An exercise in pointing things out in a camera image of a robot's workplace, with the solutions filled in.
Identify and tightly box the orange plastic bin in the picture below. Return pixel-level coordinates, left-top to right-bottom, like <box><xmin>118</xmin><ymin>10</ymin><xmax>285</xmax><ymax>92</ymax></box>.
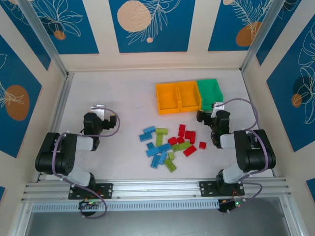
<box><xmin>176</xmin><ymin>80</ymin><xmax>203</xmax><ymax>113</ymax></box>

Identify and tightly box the green plastic bin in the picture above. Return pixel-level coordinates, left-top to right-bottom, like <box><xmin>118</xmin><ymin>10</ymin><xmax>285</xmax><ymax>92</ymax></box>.
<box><xmin>196</xmin><ymin>78</ymin><xmax>224</xmax><ymax>111</ymax></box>

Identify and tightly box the yellow plastic bin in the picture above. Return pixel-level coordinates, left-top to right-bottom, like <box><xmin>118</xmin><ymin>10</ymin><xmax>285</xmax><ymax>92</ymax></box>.
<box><xmin>155</xmin><ymin>82</ymin><xmax>182</xmax><ymax>116</ymax></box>

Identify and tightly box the black controller board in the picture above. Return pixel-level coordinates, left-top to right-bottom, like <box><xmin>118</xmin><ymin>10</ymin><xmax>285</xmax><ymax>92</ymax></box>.
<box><xmin>78</xmin><ymin>199</ymin><xmax>105</xmax><ymax>211</ymax></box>
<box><xmin>218</xmin><ymin>199</ymin><xmax>244</xmax><ymax>214</ymax></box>

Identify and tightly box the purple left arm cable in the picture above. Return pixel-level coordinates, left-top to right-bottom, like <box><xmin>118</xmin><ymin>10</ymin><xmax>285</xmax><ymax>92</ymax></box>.
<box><xmin>53</xmin><ymin>107</ymin><xmax>121</xmax><ymax>219</ymax></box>

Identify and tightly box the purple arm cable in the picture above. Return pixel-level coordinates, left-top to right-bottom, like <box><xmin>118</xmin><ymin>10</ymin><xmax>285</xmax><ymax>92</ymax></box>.
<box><xmin>53</xmin><ymin>107</ymin><xmax>121</xmax><ymax>219</ymax></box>
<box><xmin>221</xmin><ymin>97</ymin><xmax>270</xmax><ymax>214</ymax></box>

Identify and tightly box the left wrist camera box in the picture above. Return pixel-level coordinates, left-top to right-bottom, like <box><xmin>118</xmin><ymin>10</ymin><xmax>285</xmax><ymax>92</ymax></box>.
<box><xmin>90</xmin><ymin>104</ymin><xmax>107</xmax><ymax>116</ymax></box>

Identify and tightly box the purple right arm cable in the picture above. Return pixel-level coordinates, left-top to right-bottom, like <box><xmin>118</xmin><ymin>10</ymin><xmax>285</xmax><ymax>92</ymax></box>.
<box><xmin>221</xmin><ymin>97</ymin><xmax>270</xmax><ymax>214</ymax></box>

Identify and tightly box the aluminium table edge rail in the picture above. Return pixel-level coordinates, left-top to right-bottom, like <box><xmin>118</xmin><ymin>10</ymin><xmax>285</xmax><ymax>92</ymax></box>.
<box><xmin>35</xmin><ymin>72</ymin><xmax>75</xmax><ymax>182</ymax></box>

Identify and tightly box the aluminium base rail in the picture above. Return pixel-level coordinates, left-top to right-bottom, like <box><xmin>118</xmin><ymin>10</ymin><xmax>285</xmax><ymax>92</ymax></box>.
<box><xmin>21</xmin><ymin>177</ymin><xmax>292</xmax><ymax>203</ymax></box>

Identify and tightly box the grey slotted cable duct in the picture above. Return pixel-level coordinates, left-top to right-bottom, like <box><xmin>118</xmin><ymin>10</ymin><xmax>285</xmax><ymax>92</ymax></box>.
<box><xmin>31</xmin><ymin>199</ymin><xmax>220</xmax><ymax>212</ymax></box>

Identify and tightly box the aluminium frame post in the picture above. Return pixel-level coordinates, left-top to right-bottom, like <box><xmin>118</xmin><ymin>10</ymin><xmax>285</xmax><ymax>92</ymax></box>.
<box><xmin>7</xmin><ymin>203</ymin><xmax>34</xmax><ymax>236</ymax></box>
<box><xmin>279</xmin><ymin>196</ymin><xmax>307</xmax><ymax>236</ymax></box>
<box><xmin>17</xmin><ymin>0</ymin><xmax>69</xmax><ymax>77</ymax></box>
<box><xmin>240</xmin><ymin>0</ymin><xmax>284</xmax><ymax>73</ymax></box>

